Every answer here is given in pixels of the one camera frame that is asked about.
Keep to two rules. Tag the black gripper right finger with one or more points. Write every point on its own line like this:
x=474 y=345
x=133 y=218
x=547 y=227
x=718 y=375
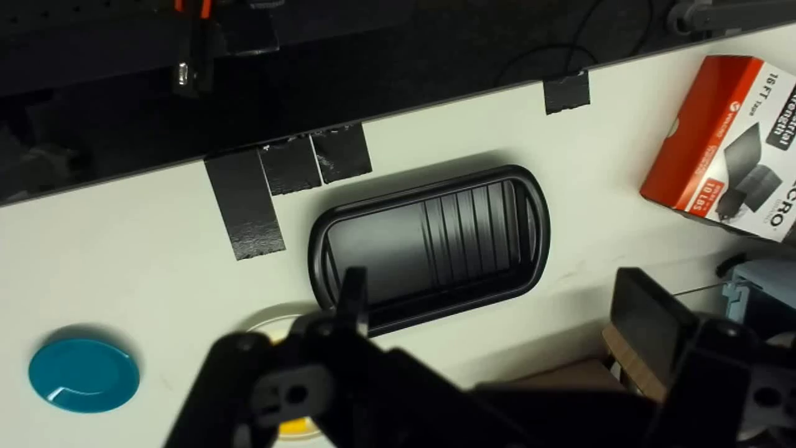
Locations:
x=715 y=382

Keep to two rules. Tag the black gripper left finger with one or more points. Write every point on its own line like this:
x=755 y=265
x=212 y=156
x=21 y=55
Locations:
x=327 y=372

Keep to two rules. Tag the teal round plate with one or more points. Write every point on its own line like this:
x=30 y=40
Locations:
x=83 y=372

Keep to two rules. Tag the white round plate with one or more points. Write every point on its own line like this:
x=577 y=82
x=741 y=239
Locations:
x=274 y=321

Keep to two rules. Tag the blue grey device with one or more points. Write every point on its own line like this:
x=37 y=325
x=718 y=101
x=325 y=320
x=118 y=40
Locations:
x=760 y=292

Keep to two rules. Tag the brown cardboard piece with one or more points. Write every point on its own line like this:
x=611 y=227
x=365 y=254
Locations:
x=621 y=369

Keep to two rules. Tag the black rectangular plastic tray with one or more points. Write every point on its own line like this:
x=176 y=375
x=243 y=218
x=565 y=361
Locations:
x=440 y=248

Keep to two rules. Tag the black tape strip large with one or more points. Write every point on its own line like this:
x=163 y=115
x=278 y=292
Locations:
x=244 y=206

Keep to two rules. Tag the black tape square middle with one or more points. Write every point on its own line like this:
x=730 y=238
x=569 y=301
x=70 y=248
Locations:
x=289 y=166

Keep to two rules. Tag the black tape square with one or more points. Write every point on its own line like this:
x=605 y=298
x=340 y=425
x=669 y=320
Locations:
x=289 y=166
x=342 y=153

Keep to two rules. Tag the black tape square right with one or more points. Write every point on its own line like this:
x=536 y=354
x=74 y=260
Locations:
x=342 y=153

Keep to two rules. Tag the red and white cardboard box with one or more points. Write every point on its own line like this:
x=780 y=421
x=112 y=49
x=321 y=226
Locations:
x=731 y=151

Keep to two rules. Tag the small black tape piece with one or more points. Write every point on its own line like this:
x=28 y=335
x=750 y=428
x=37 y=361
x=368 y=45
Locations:
x=565 y=94

